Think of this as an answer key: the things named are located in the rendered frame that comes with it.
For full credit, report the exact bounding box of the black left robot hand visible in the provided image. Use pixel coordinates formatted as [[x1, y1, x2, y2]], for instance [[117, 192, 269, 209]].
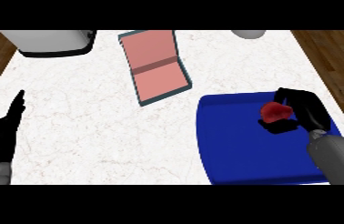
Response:
[[0, 89, 27, 164]]

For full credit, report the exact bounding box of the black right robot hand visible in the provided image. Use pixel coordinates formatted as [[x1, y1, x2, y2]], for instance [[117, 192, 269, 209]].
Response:
[[257, 87, 337, 135]]

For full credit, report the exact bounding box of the blue tray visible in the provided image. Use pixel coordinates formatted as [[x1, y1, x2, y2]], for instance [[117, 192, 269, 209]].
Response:
[[195, 91, 344, 186]]

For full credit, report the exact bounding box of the grey round object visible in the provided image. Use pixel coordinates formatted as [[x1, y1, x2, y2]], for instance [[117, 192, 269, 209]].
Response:
[[231, 30, 268, 40]]

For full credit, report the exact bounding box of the grey appliance with black base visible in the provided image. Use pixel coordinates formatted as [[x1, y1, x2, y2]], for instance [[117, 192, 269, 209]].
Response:
[[0, 30, 98, 58]]

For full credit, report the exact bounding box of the red pear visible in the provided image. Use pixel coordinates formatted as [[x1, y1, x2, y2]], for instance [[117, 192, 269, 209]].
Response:
[[260, 101, 294, 124]]

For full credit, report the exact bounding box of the pink cardboard box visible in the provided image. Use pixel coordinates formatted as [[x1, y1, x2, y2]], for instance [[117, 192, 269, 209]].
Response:
[[117, 30, 194, 107]]

